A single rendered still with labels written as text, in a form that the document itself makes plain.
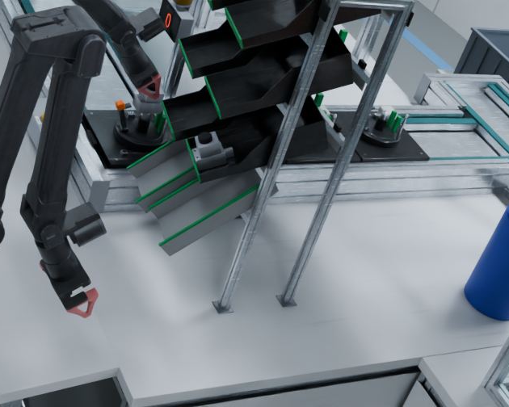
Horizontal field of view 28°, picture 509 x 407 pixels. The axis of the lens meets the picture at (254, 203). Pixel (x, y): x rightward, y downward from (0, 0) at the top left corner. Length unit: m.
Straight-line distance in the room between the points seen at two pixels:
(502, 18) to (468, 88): 2.80
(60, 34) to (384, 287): 1.28
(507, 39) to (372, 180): 1.78
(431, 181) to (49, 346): 1.31
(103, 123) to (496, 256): 1.04
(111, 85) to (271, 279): 0.79
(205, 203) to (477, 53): 2.26
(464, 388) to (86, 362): 0.87
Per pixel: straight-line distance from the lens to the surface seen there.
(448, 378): 2.42
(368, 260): 2.65
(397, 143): 2.96
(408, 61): 5.94
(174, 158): 2.39
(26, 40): 1.59
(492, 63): 4.24
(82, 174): 2.49
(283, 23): 2.00
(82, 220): 1.88
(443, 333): 2.54
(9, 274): 2.27
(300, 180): 2.71
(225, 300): 2.30
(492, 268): 2.60
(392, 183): 2.89
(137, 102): 2.54
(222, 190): 2.25
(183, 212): 2.27
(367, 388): 2.43
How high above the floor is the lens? 2.36
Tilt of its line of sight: 34 degrees down
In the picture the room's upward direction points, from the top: 20 degrees clockwise
